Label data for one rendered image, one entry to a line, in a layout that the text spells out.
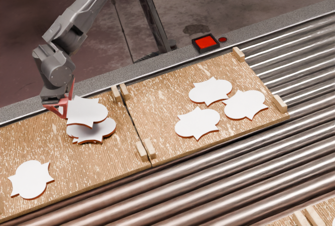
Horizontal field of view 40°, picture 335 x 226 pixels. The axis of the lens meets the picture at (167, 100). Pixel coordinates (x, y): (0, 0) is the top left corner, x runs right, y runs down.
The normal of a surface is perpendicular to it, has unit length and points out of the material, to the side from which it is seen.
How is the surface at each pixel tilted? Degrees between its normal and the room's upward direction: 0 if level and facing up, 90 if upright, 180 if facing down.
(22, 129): 0
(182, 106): 0
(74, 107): 15
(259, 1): 0
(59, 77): 90
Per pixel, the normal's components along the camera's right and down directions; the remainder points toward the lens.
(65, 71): 0.54, 0.50
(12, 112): -0.14, -0.74
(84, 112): 0.12, -0.72
